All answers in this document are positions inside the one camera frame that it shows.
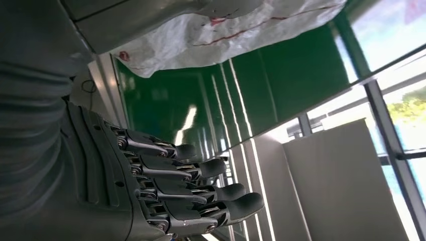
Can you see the dark window frame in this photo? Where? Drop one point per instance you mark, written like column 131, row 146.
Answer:
column 382, row 113

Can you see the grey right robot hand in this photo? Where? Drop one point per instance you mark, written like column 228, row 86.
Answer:
column 100, row 166

